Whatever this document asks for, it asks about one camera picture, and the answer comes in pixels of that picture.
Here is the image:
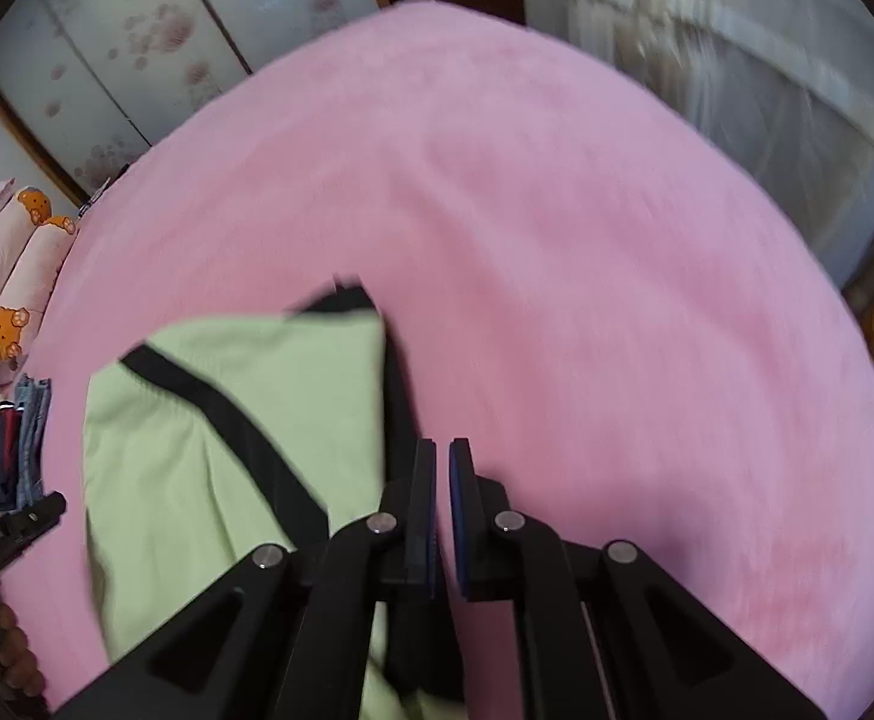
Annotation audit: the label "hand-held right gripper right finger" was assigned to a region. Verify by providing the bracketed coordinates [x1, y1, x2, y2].
[448, 436, 828, 720]

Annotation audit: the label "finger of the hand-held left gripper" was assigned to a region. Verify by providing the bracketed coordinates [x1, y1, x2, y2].
[5, 491, 68, 542]

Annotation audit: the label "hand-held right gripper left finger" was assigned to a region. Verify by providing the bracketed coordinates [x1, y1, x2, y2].
[54, 439, 439, 720]

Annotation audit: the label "green and black hooded jacket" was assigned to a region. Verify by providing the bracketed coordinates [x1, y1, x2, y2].
[80, 277, 483, 720]

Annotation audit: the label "person's left hand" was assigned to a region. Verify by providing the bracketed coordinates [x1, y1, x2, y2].
[0, 598, 48, 698]

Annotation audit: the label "folded dark navy garment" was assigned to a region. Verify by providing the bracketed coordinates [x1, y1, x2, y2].
[0, 401, 22, 511]

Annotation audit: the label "folded blue jeans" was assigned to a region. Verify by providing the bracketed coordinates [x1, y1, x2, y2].
[15, 375, 54, 508]

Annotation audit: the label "folded bear print quilt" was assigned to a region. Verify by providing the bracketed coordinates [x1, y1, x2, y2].
[0, 178, 79, 385]

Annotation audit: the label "pink fleece bed blanket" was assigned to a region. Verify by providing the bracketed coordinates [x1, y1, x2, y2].
[0, 0, 874, 720]

